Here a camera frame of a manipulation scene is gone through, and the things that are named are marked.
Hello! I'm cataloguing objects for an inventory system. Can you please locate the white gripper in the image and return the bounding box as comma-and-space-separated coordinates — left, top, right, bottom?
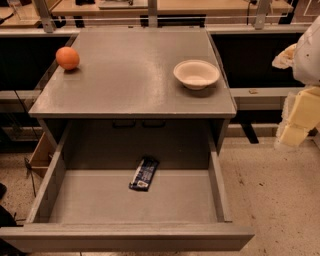
275, 86, 320, 147

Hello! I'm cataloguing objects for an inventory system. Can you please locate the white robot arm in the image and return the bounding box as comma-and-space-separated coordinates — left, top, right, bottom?
272, 17, 320, 150

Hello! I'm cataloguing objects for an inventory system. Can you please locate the grey open drawer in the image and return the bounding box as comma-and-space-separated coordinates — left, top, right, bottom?
0, 120, 256, 253

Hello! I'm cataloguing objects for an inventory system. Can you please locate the white paper bowl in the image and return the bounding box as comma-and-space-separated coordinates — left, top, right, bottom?
173, 60, 220, 90

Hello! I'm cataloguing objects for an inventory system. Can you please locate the grey cabinet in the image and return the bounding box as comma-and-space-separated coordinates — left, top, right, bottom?
28, 27, 238, 170

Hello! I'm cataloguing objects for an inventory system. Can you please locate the orange ball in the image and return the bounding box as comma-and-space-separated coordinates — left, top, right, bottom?
56, 47, 80, 70

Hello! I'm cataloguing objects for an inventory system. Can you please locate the wooden box on floor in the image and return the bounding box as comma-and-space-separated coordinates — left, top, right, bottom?
29, 133, 55, 178

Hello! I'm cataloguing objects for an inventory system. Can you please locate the wooden background table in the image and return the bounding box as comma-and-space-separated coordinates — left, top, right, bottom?
0, 0, 295, 28

